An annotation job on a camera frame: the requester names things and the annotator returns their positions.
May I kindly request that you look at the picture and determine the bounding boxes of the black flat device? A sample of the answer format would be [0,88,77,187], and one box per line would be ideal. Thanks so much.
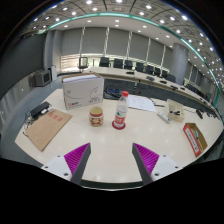
[29,101,51,119]

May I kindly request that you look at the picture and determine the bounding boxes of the red and cream mug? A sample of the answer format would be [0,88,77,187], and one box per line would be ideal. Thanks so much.
[88,105,105,128]

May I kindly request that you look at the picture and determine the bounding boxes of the white power adapter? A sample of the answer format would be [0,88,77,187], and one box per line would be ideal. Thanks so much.
[40,106,55,115]

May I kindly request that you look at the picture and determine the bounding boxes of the white power strip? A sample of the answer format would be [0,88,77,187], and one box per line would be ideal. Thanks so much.
[156,111,172,125]

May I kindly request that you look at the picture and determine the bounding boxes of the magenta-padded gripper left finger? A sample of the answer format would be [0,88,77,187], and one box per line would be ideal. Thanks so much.
[41,142,92,186]

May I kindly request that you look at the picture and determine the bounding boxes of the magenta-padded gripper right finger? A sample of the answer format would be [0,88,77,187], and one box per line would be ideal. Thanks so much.
[131,142,183,186]

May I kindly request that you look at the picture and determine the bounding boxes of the row of black office chairs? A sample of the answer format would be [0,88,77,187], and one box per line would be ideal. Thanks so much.
[98,56,178,84]

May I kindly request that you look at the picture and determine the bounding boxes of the long curved conference desk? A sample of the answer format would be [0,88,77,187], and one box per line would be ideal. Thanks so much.
[84,66,224,117]

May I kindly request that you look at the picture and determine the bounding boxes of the white paper carton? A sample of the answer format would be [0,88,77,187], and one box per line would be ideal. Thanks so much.
[61,73,106,111]

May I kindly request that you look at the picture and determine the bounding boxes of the white printed paper sheet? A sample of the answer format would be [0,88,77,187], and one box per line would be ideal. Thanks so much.
[127,94,158,114]

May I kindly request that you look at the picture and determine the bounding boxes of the black mesh swivel chair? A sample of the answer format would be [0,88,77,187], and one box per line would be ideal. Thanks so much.
[77,56,90,73]

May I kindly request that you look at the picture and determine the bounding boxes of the flat round red coaster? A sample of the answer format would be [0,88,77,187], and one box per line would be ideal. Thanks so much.
[111,120,127,131]

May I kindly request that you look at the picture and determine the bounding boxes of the tangled black cable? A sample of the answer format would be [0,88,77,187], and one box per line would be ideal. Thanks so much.
[22,111,35,130]

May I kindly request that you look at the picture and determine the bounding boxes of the clear red-capped water bottle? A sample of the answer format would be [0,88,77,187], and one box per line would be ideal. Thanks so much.
[114,90,130,129]

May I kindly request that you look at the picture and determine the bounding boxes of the grey box monitor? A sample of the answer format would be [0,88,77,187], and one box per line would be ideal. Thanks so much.
[34,69,53,88]

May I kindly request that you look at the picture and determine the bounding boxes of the brown paper envelope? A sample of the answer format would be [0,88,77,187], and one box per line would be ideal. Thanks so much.
[25,108,74,153]

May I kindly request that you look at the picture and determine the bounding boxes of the ceiling lights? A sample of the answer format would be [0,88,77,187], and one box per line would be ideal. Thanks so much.
[33,0,224,85]

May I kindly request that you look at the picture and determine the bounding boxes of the small open white box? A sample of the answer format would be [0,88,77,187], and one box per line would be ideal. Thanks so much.
[166,98,186,123]

